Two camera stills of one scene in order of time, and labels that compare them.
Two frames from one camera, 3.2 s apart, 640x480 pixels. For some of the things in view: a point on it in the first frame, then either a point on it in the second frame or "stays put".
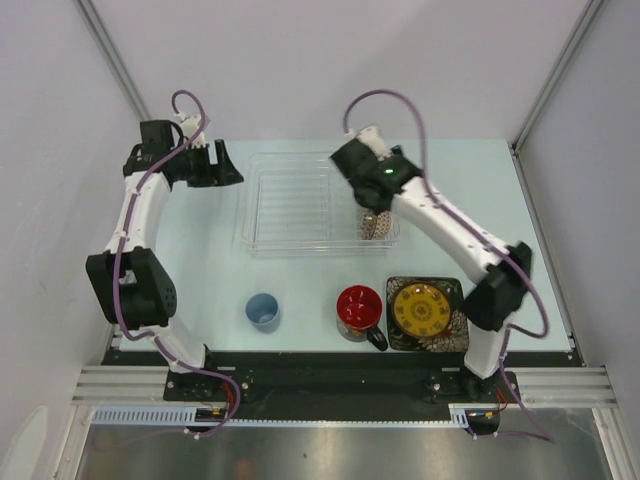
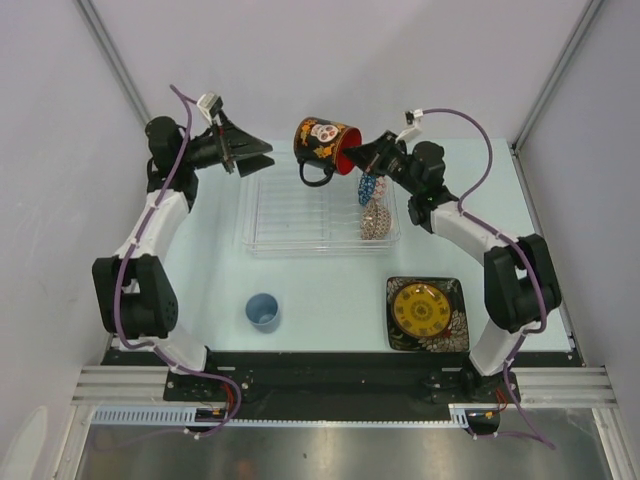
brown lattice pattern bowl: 376,227 stays put
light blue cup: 263,312 stays put
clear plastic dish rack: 300,204 stays put
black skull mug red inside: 359,310 -> 319,146
